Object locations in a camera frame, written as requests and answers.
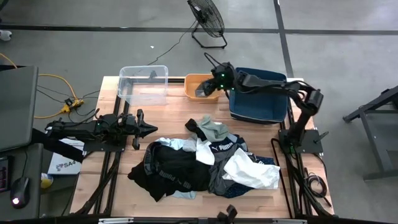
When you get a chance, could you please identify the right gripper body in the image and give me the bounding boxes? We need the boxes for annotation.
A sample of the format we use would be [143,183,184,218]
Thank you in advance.
[211,62,238,91]

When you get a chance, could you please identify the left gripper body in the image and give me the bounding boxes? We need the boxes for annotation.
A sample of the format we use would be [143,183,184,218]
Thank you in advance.
[116,112,138,139]

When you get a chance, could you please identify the small grey cloth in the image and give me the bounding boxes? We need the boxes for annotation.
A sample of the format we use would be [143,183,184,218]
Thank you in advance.
[195,83,208,98]

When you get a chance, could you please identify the light blue patterned cloth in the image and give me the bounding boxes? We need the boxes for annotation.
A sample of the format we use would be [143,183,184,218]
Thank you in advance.
[154,136,198,200]

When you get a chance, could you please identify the light grey cloth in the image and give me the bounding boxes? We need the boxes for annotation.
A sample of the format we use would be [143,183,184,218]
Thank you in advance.
[195,114,230,143]

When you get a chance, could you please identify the white and grey clothes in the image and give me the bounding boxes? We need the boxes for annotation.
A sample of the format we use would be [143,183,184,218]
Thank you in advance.
[185,118,208,142]

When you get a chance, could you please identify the black Puma shorts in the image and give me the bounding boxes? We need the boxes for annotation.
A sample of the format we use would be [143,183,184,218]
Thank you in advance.
[127,141,212,203]

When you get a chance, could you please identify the grey Puma briefs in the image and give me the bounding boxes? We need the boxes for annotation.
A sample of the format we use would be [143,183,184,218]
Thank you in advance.
[207,133,249,197]

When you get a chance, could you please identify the large white cloth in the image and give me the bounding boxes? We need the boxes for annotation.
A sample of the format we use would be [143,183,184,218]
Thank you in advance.
[222,147,281,190]

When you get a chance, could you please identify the navy dotted cloth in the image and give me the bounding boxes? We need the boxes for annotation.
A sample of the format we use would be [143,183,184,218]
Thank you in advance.
[222,133,277,199]

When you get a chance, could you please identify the yellow-orange plastic basket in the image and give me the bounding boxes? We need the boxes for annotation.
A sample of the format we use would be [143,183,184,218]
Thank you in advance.
[183,73,222,102]

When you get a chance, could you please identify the clear plastic bin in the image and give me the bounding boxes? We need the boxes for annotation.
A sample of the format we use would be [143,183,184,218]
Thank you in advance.
[117,64,169,107]

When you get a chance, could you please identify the blue fabric storage bin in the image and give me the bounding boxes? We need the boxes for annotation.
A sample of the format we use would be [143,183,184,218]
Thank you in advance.
[228,67,289,125]

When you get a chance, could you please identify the yellow power strip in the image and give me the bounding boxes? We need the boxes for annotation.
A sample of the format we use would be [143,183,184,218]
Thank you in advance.
[60,98,85,114]

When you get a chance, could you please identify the black floor fan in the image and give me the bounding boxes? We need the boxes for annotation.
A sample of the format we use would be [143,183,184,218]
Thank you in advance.
[187,0,228,50]

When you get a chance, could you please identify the white cardboard box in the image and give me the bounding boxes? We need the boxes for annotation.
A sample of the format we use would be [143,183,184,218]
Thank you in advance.
[47,138,85,175]

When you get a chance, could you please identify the black diagonal strut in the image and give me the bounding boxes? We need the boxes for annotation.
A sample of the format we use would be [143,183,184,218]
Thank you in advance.
[30,127,85,163]

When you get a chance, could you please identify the thin black tube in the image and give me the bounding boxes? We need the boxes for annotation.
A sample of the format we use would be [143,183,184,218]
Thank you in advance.
[270,138,295,218]

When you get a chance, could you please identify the dark grey desk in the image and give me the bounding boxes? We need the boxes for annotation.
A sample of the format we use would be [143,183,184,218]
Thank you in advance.
[0,142,44,221]

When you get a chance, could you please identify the grey flat monitor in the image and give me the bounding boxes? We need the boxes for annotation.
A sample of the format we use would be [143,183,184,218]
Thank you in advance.
[0,65,39,152]

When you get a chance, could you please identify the black computer mouse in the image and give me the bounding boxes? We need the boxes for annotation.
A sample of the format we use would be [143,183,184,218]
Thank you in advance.
[9,176,31,209]

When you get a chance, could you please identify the black keyboard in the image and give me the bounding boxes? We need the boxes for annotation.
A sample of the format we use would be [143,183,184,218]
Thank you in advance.
[0,155,9,193]

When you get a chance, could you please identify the black metal stand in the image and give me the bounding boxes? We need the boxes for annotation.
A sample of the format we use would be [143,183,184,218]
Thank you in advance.
[343,84,398,182]

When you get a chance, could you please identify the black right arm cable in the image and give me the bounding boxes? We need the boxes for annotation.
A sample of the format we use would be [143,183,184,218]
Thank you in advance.
[203,52,220,68]

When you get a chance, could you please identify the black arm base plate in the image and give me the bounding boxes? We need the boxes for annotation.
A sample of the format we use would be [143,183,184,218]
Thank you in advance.
[278,128,325,155]
[82,136,127,153]

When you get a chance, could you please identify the black floor cable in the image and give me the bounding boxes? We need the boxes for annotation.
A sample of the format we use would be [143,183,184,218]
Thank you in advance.
[36,84,101,104]

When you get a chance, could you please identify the black aluminium frame rail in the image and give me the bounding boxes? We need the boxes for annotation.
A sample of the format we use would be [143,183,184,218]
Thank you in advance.
[73,93,131,216]
[270,99,335,218]

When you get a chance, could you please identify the black fan power cable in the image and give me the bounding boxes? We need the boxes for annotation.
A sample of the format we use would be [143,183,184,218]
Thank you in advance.
[146,20,198,67]

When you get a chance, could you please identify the yellow extension cord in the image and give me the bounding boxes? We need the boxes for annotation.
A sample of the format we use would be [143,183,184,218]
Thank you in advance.
[0,52,85,119]

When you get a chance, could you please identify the black frame crossbar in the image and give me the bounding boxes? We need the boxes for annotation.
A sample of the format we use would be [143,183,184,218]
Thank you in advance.
[70,214,336,224]

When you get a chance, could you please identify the coiled black cable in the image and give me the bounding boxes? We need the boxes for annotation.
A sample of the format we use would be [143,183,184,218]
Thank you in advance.
[303,167,333,208]

